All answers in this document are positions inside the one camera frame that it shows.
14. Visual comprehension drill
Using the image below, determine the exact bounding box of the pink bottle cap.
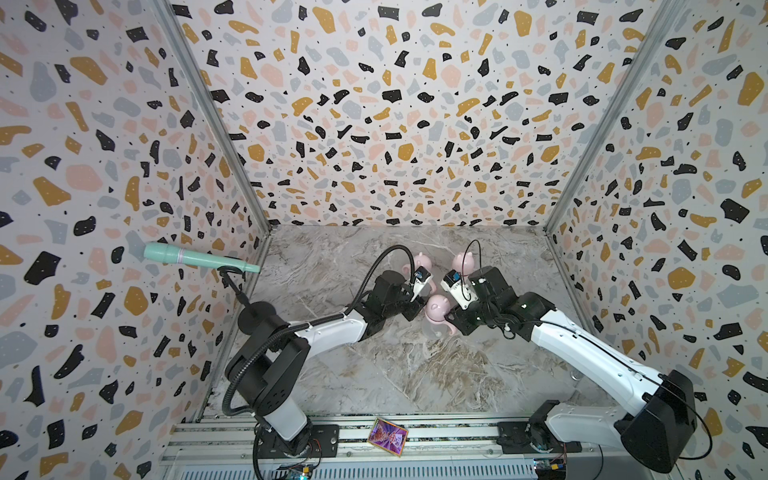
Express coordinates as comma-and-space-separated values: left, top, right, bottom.
424, 294, 451, 322
414, 252, 433, 272

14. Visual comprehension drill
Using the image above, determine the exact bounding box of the small clear baby bottle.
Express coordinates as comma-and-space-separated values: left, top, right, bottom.
401, 252, 436, 294

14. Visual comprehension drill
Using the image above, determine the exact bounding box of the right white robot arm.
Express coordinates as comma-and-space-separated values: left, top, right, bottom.
441, 266, 698, 474

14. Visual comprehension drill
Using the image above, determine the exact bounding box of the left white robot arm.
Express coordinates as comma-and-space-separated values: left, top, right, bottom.
222, 267, 432, 457

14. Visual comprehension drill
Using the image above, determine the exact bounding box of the black microphone stand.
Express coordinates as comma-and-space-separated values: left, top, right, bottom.
217, 266, 276, 335

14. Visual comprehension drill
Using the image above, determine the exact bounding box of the colourful holographic card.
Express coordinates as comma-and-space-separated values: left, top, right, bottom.
367, 418, 409, 457

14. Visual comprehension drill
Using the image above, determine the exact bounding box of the mint green microphone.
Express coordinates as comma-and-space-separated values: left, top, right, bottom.
143, 242, 261, 274

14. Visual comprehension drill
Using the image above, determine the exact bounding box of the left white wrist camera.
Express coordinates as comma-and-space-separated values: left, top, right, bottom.
411, 266, 435, 301

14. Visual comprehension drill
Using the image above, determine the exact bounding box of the right thin black cable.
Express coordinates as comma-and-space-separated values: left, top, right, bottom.
463, 238, 484, 277

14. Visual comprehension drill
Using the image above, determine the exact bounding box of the black corrugated cable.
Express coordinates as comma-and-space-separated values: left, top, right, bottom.
220, 244, 416, 418

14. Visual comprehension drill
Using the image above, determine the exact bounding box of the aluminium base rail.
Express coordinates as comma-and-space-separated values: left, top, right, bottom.
155, 414, 656, 479

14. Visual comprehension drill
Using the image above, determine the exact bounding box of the right corner aluminium post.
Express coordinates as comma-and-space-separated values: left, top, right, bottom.
543, 0, 688, 236

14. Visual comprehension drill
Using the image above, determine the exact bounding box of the corner aluminium post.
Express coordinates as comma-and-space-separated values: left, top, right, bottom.
543, 0, 688, 236
149, 0, 272, 236

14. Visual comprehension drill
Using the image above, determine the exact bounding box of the left corner aluminium post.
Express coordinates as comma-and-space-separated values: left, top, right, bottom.
149, 0, 272, 236

